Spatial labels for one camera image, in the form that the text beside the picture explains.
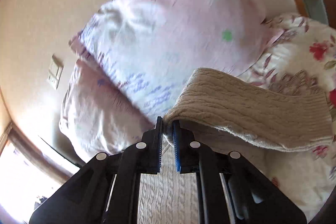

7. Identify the floral bed quilt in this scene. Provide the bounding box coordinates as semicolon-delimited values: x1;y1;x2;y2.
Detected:
239;13;335;221

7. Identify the white wall switch plate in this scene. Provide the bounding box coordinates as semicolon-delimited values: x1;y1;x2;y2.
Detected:
47;55;63;90

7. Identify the beige cable knit sweater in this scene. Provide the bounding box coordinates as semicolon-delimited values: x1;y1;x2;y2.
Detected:
136;67;334;224

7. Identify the pink floral pillow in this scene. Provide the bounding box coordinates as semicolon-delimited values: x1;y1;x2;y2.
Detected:
59;60;154;162
70;0;282;121

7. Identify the dark window frame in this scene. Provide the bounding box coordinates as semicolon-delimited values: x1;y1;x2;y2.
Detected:
0;87;79;185

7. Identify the pink floral front pillow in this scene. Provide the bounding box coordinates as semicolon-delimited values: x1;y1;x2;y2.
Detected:
70;0;282;121

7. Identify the pink floral back pillow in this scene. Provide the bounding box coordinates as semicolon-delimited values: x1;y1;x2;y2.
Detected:
59;60;154;162

